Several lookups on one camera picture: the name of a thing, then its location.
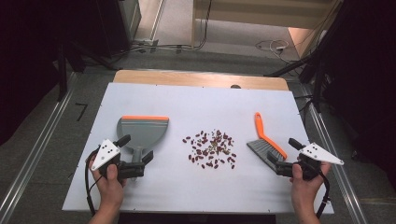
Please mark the white board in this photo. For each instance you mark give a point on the white board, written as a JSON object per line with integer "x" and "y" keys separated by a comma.
{"x": 193, "y": 105}

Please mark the orange and grey hand brush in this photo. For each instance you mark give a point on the orange and grey hand brush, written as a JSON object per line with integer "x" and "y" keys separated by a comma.
{"x": 264, "y": 146}

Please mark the metal floor rail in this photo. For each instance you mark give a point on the metal floor rail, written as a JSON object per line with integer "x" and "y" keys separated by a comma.
{"x": 339, "y": 174}
{"x": 37, "y": 146}

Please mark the light wooden shelf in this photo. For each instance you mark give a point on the light wooden shelf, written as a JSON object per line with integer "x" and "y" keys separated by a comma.
{"x": 264, "y": 14}

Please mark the dark table grommet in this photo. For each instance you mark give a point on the dark table grommet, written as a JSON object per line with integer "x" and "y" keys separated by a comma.
{"x": 235, "y": 86}

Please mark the pile of red beans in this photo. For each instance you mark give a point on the pile of red beans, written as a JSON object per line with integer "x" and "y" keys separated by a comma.
{"x": 211, "y": 149}

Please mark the person's right hand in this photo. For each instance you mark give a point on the person's right hand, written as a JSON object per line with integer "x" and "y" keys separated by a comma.
{"x": 305, "y": 191}

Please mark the black metal stand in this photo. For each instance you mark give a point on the black metal stand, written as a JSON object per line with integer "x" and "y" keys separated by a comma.
{"x": 295, "y": 67}

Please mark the grey dustpan with orange edge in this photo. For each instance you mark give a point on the grey dustpan with orange edge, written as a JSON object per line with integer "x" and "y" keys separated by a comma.
{"x": 143, "y": 130}

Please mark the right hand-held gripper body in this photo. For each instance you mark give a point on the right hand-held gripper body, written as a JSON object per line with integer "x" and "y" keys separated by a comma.
{"x": 314, "y": 152}

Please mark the person's left hand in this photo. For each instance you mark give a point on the person's left hand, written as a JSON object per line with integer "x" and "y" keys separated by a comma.
{"x": 109, "y": 189}

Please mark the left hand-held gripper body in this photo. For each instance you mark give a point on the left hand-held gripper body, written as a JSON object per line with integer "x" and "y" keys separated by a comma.
{"x": 106, "y": 154}

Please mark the wooden table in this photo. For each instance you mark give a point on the wooden table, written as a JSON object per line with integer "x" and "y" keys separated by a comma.
{"x": 186, "y": 77}

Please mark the black curtain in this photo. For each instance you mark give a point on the black curtain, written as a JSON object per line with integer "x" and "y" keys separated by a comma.
{"x": 25, "y": 62}
{"x": 367, "y": 77}

